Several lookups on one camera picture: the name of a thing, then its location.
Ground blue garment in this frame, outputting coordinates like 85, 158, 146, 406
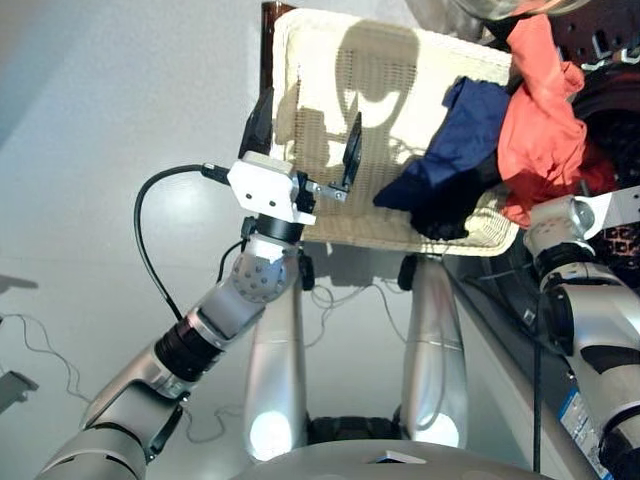
373, 75, 512, 212

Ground red garment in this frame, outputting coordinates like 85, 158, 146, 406
496, 13, 619, 229

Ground dark brown basket stand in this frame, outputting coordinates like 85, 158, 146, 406
259, 0, 292, 97

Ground pale woven laundry basket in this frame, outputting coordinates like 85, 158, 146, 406
271, 8, 522, 259

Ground silver robot leg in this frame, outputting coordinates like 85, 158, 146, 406
396, 253, 469, 449
241, 248, 317, 462

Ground black robot pelvis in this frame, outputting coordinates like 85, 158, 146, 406
306, 414, 402, 444

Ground silver robot torso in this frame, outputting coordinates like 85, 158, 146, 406
229, 439, 542, 480

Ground white door hinge brackets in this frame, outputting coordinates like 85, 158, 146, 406
579, 28, 640, 71

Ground blue energy label sticker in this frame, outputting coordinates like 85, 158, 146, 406
559, 389, 602, 467

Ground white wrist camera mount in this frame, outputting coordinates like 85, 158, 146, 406
578, 185, 640, 239
225, 151, 318, 227

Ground thin grey floor wire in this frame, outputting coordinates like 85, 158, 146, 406
0, 313, 92, 404
298, 278, 417, 351
183, 404, 245, 444

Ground grey metal floor bracket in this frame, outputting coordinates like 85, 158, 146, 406
0, 370, 41, 414

